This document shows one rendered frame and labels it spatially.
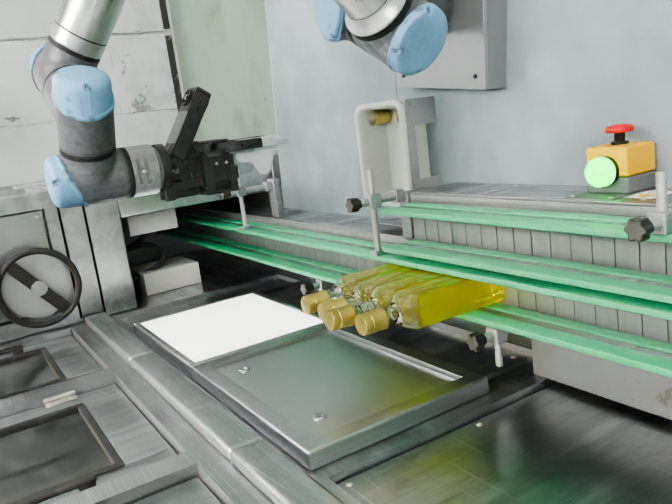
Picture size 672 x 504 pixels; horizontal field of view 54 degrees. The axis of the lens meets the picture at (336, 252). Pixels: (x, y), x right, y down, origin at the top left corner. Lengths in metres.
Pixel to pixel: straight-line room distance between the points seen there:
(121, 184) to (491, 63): 0.67
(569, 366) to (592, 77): 0.46
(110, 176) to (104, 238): 0.98
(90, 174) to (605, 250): 0.73
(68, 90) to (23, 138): 3.76
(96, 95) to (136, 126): 3.90
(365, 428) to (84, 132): 0.56
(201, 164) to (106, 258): 0.96
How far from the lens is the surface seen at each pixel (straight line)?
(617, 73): 1.14
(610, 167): 1.04
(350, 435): 0.97
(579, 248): 1.05
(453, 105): 1.39
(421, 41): 1.10
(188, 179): 1.05
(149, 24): 4.95
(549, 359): 1.16
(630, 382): 1.07
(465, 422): 1.07
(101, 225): 1.95
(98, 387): 1.50
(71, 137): 0.96
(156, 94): 4.89
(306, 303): 1.17
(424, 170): 1.41
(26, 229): 1.94
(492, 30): 1.25
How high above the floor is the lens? 1.68
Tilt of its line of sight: 30 degrees down
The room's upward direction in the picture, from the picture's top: 104 degrees counter-clockwise
